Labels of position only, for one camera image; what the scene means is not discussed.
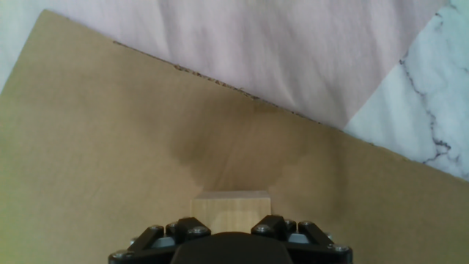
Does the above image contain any marble pink black cloth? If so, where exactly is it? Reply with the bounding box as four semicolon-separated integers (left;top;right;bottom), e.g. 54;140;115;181
0;0;469;183

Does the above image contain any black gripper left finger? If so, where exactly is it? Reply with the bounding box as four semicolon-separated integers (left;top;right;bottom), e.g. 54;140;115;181
108;216;213;264

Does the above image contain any brown fibreboard sheet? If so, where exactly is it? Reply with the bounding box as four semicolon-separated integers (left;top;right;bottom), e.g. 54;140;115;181
0;10;469;264

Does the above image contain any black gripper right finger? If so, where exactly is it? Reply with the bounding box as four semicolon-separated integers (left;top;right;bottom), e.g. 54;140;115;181
250;214;353;264

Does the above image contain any large wooden block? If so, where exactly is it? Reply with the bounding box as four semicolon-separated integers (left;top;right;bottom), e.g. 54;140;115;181
190;190;273;234

